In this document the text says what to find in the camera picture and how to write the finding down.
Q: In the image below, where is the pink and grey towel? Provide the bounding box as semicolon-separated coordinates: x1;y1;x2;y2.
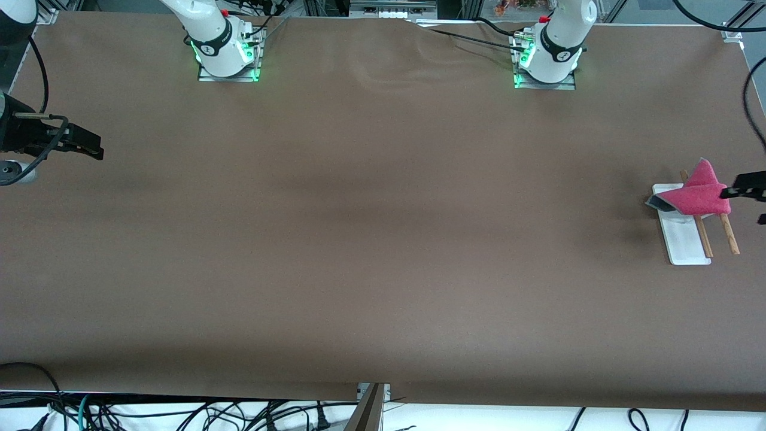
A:
645;157;732;217

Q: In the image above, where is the white rack with wooden rods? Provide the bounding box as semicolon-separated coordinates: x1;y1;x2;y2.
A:
651;169;741;266

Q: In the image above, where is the orange background object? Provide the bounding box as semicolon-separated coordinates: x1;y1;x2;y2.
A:
494;0;542;17

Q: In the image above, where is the brown table cover sheet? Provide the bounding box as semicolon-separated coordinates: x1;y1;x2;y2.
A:
0;11;766;412

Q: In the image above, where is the white power strip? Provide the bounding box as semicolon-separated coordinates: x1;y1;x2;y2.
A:
350;0;437;20

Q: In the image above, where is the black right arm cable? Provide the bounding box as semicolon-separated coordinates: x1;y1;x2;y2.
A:
0;35;69;185

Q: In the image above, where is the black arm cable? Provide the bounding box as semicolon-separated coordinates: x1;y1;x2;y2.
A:
673;0;766;150
0;35;69;185

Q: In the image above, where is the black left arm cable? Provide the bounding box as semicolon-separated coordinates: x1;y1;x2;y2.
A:
673;0;766;150

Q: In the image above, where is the black looped floor cable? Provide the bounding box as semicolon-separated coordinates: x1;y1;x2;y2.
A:
0;362;64;431

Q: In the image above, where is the short black table cable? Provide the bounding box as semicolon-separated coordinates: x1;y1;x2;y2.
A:
475;17;522;38

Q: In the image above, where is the long black table cable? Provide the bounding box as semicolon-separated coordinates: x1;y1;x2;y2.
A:
413;22;522;54

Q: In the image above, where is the brown support post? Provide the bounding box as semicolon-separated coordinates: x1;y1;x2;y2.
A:
344;383;387;431

